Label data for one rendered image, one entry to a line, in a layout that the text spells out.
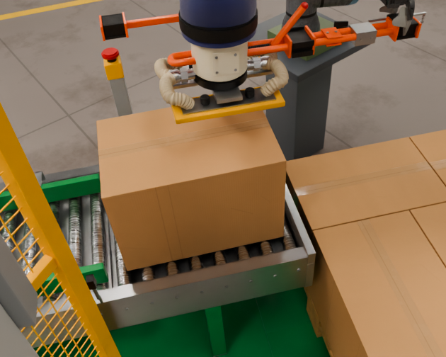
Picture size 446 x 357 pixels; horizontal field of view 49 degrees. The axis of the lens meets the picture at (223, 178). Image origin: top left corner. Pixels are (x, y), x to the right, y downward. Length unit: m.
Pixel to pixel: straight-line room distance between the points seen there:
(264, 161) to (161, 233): 0.44
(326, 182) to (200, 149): 0.66
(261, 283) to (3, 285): 1.31
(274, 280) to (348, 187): 0.53
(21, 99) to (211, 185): 2.52
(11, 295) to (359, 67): 3.38
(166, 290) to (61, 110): 2.16
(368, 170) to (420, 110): 1.36
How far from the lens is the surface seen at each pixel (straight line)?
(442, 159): 2.32
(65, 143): 3.37
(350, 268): 1.85
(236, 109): 1.49
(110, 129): 1.82
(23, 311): 0.69
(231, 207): 1.70
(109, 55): 2.06
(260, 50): 1.54
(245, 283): 1.82
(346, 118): 3.32
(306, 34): 1.62
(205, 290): 1.81
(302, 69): 2.39
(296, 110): 2.68
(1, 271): 0.63
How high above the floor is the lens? 2.05
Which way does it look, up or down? 45 degrees down
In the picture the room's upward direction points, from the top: 5 degrees counter-clockwise
